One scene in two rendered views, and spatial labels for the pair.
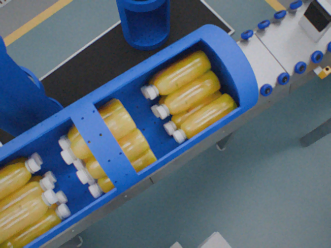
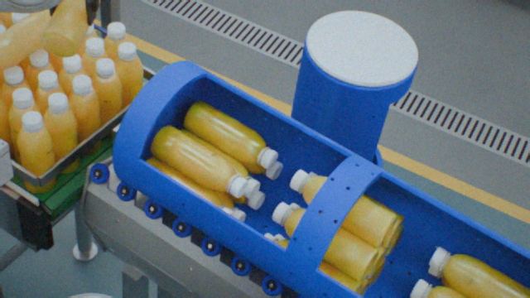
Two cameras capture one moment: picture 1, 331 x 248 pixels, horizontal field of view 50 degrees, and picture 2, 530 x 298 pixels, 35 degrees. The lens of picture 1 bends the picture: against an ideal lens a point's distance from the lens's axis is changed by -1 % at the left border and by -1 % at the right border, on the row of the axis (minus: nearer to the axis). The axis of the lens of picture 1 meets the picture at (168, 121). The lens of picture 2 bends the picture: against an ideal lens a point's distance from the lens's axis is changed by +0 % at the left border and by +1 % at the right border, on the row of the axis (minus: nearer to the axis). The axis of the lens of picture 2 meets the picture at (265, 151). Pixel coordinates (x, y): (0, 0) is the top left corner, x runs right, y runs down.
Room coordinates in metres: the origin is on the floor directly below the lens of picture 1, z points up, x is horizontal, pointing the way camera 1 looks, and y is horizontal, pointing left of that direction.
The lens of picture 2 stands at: (-0.39, -0.60, 2.33)
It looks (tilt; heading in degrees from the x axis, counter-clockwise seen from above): 47 degrees down; 61
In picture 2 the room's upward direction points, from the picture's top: 9 degrees clockwise
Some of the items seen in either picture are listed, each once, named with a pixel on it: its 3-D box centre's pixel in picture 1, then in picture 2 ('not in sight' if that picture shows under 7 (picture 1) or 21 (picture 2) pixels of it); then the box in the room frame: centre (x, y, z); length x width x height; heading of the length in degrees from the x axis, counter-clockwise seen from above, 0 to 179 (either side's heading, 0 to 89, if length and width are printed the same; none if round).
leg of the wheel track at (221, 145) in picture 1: (229, 132); not in sight; (0.47, -0.31, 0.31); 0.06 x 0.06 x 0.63; 33
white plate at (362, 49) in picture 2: not in sight; (362, 47); (0.57, 0.70, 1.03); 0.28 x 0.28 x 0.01
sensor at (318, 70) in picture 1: (319, 66); not in sight; (0.55, -0.54, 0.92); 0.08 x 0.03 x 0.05; 33
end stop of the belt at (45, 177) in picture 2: not in sight; (104, 129); (-0.09, 0.67, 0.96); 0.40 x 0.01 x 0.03; 33
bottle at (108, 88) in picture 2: not in sight; (106, 99); (-0.07, 0.73, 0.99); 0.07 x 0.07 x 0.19
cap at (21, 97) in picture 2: not in sight; (22, 97); (-0.25, 0.69, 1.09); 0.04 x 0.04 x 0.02
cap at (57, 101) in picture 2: not in sight; (57, 102); (-0.19, 0.65, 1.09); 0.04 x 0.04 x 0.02
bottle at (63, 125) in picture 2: not in sight; (61, 135); (-0.19, 0.65, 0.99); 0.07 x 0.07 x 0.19
